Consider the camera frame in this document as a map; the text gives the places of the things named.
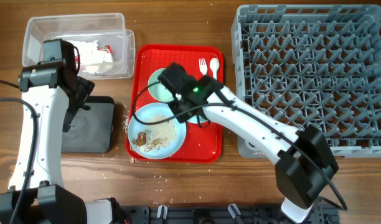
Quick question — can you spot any white napkin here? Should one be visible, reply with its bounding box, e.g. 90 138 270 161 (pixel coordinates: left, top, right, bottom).
69 40 114 74

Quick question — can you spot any light blue bowl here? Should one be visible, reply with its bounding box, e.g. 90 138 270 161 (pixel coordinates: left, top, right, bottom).
187 115 207 124

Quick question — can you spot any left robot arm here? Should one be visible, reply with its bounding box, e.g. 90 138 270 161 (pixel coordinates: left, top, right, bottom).
0 39 130 223

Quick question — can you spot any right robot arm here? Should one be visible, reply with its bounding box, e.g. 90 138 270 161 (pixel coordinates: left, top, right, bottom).
158 63 339 223

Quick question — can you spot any grey dishwasher rack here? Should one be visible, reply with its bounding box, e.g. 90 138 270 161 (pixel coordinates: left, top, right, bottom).
231 4 381 157

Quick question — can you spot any red serving tray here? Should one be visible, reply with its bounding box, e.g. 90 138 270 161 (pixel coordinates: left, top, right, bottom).
126 44 224 163

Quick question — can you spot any mint green bowl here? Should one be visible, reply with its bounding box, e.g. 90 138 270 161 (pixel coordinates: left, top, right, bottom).
148 68 173 103

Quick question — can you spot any white plastic fork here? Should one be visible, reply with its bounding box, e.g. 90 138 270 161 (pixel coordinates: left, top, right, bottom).
199 58 208 75

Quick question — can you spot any black plastic bin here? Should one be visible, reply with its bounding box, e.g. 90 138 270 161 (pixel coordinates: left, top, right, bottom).
62 96 115 153

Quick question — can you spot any white plastic spoon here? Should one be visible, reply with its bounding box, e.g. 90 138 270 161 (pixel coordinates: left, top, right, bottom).
209 58 220 79

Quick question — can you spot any clear plastic bin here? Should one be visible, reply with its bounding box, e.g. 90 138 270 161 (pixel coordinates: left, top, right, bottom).
22 13 136 80

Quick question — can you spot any light blue plate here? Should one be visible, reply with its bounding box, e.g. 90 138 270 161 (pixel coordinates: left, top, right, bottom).
127 103 187 160

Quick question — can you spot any brown food scrap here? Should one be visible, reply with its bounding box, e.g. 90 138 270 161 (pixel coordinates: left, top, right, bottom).
133 132 147 147

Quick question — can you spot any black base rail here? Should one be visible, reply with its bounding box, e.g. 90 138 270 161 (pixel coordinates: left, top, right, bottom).
120 203 340 224

